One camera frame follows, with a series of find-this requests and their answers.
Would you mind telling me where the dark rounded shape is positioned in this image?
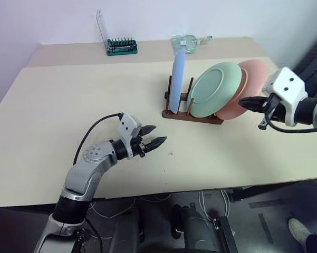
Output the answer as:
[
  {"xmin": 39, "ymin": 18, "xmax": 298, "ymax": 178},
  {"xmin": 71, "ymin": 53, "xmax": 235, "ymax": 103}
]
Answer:
[
  {"xmin": 172, "ymin": 204, "xmax": 221, "ymax": 253},
  {"xmin": 112, "ymin": 207, "xmax": 142, "ymax": 253}
]

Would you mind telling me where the pale green plate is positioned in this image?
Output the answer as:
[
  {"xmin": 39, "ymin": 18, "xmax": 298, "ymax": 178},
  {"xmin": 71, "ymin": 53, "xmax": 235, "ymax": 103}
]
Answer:
[{"xmin": 188, "ymin": 62, "xmax": 243, "ymax": 119}]

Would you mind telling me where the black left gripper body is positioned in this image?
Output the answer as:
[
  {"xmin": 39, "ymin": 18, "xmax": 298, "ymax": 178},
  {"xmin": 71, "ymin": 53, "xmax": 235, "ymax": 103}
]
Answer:
[{"xmin": 130, "ymin": 134, "xmax": 149, "ymax": 159}]

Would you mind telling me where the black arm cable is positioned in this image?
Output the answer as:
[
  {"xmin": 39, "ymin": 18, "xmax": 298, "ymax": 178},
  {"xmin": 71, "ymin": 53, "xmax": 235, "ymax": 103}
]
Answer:
[
  {"xmin": 74, "ymin": 112, "xmax": 124, "ymax": 166},
  {"xmin": 257, "ymin": 93, "xmax": 317, "ymax": 134}
]

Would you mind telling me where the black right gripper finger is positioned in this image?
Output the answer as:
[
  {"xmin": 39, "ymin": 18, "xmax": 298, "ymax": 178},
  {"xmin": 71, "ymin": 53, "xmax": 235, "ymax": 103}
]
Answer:
[
  {"xmin": 238, "ymin": 96, "xmax": 267, "ymax": 106},
  {"xmin": 242, "ymin": 103, "xmax": 267, "ymax": 115}
]

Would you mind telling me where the light blue plate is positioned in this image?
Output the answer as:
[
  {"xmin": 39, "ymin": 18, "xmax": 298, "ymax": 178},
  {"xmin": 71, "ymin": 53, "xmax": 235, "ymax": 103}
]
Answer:
[{"xmin": 168, "ymin": 48, "xmax": 187, "ymax": 115}]

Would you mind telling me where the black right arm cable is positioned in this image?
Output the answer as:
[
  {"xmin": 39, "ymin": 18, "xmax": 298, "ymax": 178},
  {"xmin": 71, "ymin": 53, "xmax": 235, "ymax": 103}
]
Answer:
[{"xmin": 257, "ymin": 93, "xmax": 317, "ymax": 134}]

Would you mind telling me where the white shoe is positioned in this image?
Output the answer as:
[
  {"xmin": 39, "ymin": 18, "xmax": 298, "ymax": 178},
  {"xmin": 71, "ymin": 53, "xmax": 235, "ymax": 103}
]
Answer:
[{"xmin": 288, "ymin": 217, "xmax": 313, "ymax": 247}]

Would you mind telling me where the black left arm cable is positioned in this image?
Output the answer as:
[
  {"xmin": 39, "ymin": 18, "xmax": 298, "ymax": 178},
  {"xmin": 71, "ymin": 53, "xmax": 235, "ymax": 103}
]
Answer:
[{"xmin": 74, "ymin": 112, "xmax": 124, "ymax": 166}]

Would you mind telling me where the clear plastic bag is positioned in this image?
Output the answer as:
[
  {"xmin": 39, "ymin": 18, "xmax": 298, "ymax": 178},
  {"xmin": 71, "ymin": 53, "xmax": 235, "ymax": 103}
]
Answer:
[{"xmin": 170, "ymin": 34, "xmax": 201, "ymax": 55}]

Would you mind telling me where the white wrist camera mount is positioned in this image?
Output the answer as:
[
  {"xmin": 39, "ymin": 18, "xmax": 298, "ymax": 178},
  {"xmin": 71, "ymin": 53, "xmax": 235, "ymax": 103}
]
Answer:
[
  {"xmin": 262, "ymin": 67, "xmax": 309, "ymax": 127},
  {"xmin": 117, "ymin": 113, "xmax": 143, "ymax": 148}
]

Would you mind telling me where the green screwdriver bit set case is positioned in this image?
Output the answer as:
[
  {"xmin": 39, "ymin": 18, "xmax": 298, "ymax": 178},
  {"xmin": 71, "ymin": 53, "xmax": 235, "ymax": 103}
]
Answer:
[{"xmin": 96, "ymin": 8, "xmax": 139, "ymax": 56}]

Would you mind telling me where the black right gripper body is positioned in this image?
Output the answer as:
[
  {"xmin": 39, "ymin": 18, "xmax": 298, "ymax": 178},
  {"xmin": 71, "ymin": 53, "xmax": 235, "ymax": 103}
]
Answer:
[{"xmin": 263, "ymin": 93, "xmax": 290, "ymax": 124}]

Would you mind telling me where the wooden dish rack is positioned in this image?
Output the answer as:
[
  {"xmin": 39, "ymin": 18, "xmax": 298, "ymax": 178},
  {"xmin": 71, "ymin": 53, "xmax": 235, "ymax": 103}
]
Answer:
[{"xmin": 162, "ymin": 75, "xmax": 224, "ymax": 125}]

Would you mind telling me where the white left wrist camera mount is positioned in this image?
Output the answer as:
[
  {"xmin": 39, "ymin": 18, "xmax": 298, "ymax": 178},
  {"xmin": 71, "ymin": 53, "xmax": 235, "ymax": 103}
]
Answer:
[{"xmin": 117, "ymin": 113, "xmax": 143, "ymax": 148}]

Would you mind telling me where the grey metal table leg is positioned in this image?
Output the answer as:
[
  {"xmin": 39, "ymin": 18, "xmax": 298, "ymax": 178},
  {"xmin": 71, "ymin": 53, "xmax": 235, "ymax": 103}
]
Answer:
[{"xmin": 213, "ymin": 216, "xmax": 238, "ymax": 253}]

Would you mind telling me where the salmon red plate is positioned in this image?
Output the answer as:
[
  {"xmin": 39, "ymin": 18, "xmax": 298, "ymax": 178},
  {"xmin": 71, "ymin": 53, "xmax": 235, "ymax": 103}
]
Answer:
[{"xmin": 215, "ymin": 59, "xmax": 270, "ymax": 121}]

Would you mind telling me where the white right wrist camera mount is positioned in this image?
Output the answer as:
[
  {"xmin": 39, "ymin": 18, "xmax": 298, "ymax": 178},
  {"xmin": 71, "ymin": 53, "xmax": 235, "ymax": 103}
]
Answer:
[{"xmin": 262, "ymin": 67, "xmax": 309, "ymax": 127}]

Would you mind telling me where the white floor cable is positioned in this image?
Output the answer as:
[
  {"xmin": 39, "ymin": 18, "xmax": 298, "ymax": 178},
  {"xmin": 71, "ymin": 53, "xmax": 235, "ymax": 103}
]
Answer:
[
  {"xmin": 90, "ymin": 194, "xmax": 138, "ymax": 220},
  {"xmin": 198, "ymin": 189, "xmax": 232, "ymax": 220}
]

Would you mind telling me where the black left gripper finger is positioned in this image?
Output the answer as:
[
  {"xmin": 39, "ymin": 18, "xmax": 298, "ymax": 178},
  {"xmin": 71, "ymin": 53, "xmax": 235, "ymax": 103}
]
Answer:
[
  {"xmin": 140, "ymin": 125, "xmax": 157, "ymax": 137},
  {"xmin": 144, "ymin": 136, "xmax": 167, "ymax": 153}
]

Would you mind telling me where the black chair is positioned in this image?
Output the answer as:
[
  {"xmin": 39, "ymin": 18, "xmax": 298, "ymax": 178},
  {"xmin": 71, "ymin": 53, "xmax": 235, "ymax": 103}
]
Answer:
[{"xmin": 292, "ymin": 34, "xmax": 317, "ymax": 89}]

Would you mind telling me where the black table frame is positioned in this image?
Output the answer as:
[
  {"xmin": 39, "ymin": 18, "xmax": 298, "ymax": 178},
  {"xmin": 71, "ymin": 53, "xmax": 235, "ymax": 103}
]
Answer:
[{"xmin": 231, "ymin": 181, "xmax": 317, "ymax": 203}]

